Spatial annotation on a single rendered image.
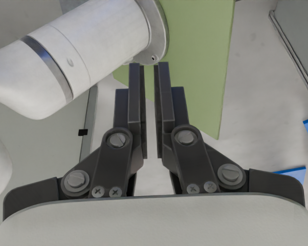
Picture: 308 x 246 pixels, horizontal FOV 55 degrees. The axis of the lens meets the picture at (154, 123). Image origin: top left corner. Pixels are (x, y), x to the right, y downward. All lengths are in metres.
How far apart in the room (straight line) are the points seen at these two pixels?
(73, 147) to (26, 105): 1.34
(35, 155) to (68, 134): 0.22
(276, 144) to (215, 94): 2.37
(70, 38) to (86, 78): 0.06
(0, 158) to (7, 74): 0.12
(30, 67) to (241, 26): 1.57
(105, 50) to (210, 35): 0.16
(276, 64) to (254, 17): 0.42
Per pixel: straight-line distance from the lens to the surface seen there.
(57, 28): 0.48
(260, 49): 2.03
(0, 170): 0.47
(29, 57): 0.45
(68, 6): 0.69
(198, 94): 0.56
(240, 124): 2.52
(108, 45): 0.49
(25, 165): 1.80
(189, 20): 0.48
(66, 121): 1.93
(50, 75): 0.45
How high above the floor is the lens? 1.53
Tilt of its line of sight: 40 degrees down
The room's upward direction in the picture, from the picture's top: 177 degrees clockwise
